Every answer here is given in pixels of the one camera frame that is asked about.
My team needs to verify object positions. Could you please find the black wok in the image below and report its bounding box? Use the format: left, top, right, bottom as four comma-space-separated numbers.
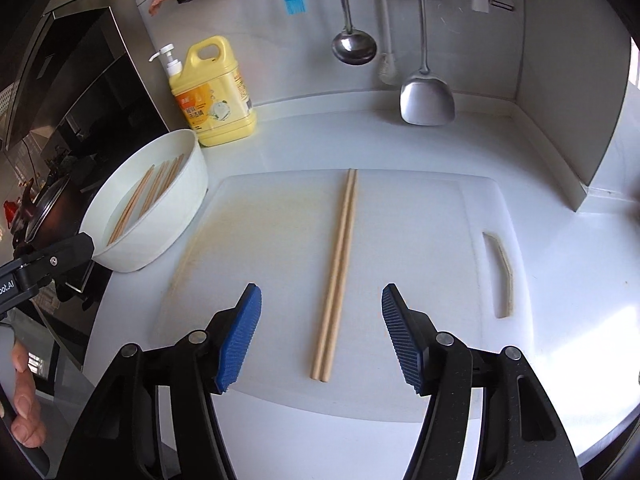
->
7, 170, 88, 261

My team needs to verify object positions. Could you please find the white plastic bowl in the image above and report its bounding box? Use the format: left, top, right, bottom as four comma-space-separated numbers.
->
78, 128, 210, 274

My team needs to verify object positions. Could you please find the steel ladle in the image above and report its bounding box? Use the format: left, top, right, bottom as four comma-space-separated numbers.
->
331, 0, 378, 66

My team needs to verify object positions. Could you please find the steel spatula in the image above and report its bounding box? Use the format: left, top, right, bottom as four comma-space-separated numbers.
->
399, 0, 456, 127

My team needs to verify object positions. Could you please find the white plastic cutting board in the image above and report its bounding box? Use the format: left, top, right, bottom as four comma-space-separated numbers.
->
150, 169, 533, 413

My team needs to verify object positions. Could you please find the yellow dish soap bottle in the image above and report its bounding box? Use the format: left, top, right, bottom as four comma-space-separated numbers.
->
148, 35, 258, 148

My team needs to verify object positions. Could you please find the black range hood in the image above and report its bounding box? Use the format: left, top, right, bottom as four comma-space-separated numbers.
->
0, 0, 171, 153

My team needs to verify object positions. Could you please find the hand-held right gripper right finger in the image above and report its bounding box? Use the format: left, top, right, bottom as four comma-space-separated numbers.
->
381, 283, 583, 480

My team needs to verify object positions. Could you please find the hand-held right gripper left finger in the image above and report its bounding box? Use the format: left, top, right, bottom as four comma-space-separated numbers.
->
57, 282, 263, 480

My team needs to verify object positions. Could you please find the person's left hand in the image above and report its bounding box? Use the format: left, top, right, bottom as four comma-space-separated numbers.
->
11, 342, 48, 448

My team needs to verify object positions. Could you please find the white bottle brush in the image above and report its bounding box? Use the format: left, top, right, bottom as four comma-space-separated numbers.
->
372, 0, 401, 86

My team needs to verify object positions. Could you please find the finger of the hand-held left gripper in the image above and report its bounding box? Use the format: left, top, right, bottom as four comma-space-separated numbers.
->
15, 231, 96, 287

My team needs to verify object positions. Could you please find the bundle of wooden chopsticks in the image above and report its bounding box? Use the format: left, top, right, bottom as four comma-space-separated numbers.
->
106, 152, 187, 247

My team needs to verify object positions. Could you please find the long wooden chopstick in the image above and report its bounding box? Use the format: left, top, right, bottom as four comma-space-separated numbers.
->
319, 169, 359, 383
309, 168, 353, 380

